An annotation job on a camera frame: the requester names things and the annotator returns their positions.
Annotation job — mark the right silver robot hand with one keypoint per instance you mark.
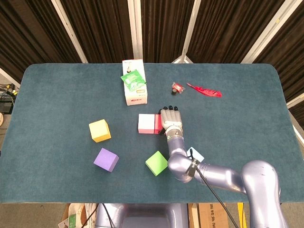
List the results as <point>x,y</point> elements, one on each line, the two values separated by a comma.
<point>172,118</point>

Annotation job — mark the red foam cube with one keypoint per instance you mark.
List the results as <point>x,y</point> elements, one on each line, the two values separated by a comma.
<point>158,123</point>

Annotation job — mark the pink foam cube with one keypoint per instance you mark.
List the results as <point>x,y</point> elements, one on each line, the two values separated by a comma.
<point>146,122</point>

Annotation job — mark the light blue foam cube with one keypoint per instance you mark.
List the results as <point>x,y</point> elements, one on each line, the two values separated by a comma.
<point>198,155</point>

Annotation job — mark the yellow foam cube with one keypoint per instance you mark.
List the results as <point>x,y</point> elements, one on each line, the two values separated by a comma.
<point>98,129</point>

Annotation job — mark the right purple-grey robot arm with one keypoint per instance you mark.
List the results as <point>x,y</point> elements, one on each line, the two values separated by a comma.
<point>221,175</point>

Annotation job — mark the small black cap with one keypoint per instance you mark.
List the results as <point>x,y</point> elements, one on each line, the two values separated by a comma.
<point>174,92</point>

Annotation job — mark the red candy wrapper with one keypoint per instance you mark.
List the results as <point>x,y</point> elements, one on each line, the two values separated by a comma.
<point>179,87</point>

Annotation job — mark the white cardboard box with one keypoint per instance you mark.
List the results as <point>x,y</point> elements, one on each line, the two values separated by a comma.
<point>136,97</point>

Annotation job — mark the red feather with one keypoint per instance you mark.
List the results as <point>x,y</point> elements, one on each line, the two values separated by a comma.
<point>206,91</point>

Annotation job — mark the green foam cube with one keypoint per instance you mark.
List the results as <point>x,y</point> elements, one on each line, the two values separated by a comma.
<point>155,162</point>

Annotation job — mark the green sachet packet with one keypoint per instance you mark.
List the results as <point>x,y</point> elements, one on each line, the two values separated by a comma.
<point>133,79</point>

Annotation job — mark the purple foam cube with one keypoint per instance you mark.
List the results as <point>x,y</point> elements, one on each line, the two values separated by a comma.
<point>104,158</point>

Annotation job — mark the wooden plank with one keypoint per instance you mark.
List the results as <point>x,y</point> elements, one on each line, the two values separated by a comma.
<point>193,216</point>

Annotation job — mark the purple-grey robot torso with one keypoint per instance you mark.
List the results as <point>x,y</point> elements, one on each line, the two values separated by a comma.
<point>147,216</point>

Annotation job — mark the brown cardboard box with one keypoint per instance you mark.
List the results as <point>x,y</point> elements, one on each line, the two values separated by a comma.
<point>212,216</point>

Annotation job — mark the teal felt table cover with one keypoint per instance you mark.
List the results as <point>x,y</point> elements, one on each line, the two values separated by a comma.
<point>59,118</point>

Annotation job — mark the printed paper bag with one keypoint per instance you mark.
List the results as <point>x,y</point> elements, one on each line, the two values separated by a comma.
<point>76,213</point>

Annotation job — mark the black device box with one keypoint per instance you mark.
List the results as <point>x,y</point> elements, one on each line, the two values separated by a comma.
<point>6,107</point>

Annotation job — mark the white metal frame post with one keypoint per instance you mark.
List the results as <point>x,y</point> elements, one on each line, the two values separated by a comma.
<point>297,101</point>
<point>135,28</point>
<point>268,31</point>
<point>190,31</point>
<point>69,28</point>
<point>8,77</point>

